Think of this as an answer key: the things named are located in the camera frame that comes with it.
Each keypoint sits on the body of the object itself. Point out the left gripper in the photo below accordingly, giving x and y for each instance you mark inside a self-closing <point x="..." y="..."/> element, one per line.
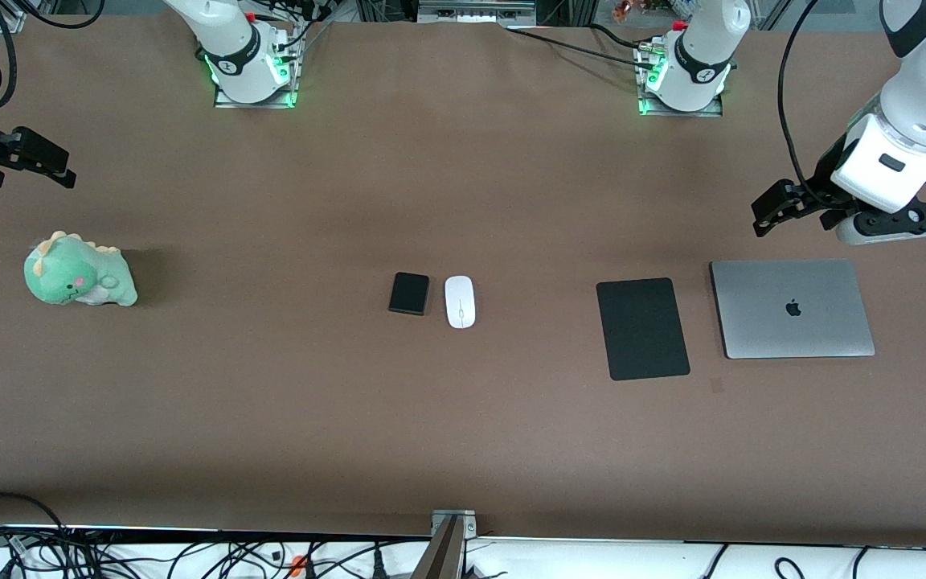
<point x="822" y="186"/>

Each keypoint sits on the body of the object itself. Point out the white computer mouse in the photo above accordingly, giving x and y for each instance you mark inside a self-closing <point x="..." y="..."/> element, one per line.
<point x="460" y="302"/>

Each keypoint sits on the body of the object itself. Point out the small black box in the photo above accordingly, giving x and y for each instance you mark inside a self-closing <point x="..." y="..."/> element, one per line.
<point x="409" y="293"/>

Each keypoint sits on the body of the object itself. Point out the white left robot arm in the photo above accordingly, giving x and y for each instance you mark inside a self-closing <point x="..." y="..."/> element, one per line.
<point x="704" y="48"/>

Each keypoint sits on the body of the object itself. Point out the black mouse pad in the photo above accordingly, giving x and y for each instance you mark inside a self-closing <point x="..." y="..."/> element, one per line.
<point x="642" y="328"/>

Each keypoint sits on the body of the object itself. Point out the silver laptop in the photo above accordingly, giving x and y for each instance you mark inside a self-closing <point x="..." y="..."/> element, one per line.
<point x="792" y="308"/>

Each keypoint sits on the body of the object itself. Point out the green dinosaur plush toy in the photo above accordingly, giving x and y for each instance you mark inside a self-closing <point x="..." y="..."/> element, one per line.
<point x="77" y="273"/>

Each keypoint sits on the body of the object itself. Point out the grey metal frame box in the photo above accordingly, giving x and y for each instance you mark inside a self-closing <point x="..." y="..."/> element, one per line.
<point x="475" y="10"/>

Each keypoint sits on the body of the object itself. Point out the metal table edge bracket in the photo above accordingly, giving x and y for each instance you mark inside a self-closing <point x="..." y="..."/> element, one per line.
<point x="453" y="521"/>

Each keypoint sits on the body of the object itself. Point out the dark aluminium post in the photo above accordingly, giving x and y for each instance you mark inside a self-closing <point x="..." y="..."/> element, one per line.
<point x="440" y="559"/>

